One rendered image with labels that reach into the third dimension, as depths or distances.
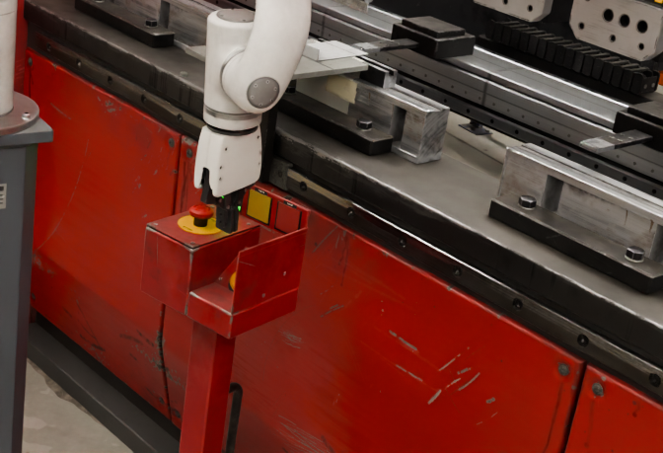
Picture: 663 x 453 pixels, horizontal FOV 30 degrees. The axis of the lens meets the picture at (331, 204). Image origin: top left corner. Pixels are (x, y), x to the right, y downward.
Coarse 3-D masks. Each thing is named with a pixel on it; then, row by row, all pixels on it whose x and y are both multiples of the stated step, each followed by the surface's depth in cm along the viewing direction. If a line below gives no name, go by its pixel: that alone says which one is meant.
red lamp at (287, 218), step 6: (282, 204) 196; (282, 210) 196; (288, 210) 196; (294, 210) 195; (282, 216) 197; (288, 216) 196; (294, 216) 195; (276, 222) 198; (282, 222) 197; (288, 222) 196; (294, 222) 195; (282, 228) 197; (288, 228) 196; (294, 228) 196
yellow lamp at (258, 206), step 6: (252, 192) 200; (258, 192) 199; (252, 198) 200; (258, 198) 199; (264, 198) 198; (270, 198) 198; (252, 204) 200; (258, 204) 199; (264, 204) 199; (252, 210) 201; (258, 210) 200; (264, 210) 199; (252, 216) 201; (258, 216) 200; (264, 216) 199; (264, 222) 199
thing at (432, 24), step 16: (400, 32) 236; (416, 32) 233; (432, 32) 231; (448, 32) 232; (464, 32) 235; (368, 48) 224; (384, 48) 226; (400, 48) 229; (416, 48) 233; (432, 48) 230; (448, 48) 232; (464, 48) 235
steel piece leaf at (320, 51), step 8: (304, 48) 214; (312, 48) 213; (320, 48) 220; (328, 48) 221; (336, 48) 222; (312, 56) 213; (320, 56) 215; (328, 56) 216; (336, 56) 217; (344, 56) 218; (352, 56) 219
